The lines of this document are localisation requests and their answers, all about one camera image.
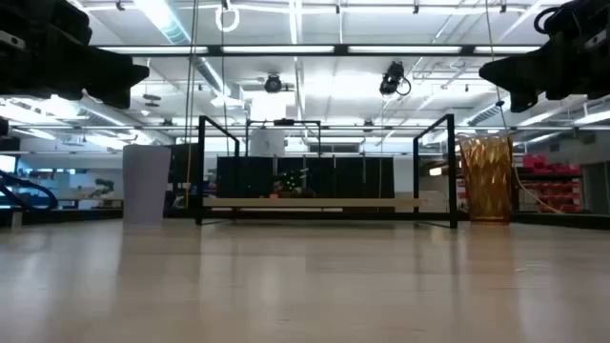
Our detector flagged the yellow hanging cable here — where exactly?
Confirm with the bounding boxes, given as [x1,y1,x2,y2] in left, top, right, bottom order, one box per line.
[184,0,200,210]

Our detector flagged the black overhead rig bar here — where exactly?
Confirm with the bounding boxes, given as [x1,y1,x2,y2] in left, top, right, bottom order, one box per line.
[94,44,544,58]

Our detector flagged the green potted plant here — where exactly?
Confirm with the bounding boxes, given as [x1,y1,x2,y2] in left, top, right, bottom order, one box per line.
[89,177,116,199]

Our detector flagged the black computer monitor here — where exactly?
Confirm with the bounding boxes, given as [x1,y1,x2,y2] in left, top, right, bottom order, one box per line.
[166,142,202,185]

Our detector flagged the shelving with red bins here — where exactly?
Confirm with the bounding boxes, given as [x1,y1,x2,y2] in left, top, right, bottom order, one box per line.
[514,152,583,213]

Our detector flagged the grey and yellow cable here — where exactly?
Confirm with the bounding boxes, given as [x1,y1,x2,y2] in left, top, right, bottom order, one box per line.
[484,0,564,215]

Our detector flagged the white cylindrical column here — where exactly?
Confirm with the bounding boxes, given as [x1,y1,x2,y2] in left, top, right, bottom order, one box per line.
[250,128,287,158]

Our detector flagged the black curved cable carrier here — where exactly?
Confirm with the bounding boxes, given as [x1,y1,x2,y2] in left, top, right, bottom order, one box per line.
[0,170,59,212]

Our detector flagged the white looped cable ring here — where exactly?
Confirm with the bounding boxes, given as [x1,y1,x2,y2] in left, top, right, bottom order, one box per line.
[213,4,241,34]

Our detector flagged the black overhead camera with cable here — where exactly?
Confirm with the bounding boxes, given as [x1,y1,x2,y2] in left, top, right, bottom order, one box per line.
[378,60,413,97]

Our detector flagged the lilac plastic cup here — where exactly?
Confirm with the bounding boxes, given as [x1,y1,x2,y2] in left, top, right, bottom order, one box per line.
[122,144,173,226]

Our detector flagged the black metal shelf wooden board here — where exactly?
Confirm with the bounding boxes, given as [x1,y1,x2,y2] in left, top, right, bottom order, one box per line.
[194,113,458,230]

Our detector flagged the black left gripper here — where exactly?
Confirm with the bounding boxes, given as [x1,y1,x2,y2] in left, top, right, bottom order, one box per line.
[0,0,150,110]

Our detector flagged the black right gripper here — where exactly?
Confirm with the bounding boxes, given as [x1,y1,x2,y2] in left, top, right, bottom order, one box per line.
[478,0,610,113]

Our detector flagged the amber faceted plastic cup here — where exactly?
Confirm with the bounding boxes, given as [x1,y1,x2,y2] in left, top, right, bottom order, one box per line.
[457,134,515,224]

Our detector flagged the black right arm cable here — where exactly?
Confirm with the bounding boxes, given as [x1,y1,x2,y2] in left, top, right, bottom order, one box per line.
[533,5,557,35]

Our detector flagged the round black ceiling camera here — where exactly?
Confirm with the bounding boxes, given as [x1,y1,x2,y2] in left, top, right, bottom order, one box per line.
[263,73,284,94]

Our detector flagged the black partition panels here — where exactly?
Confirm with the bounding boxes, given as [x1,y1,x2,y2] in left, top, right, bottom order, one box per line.
[216,155,396,199]

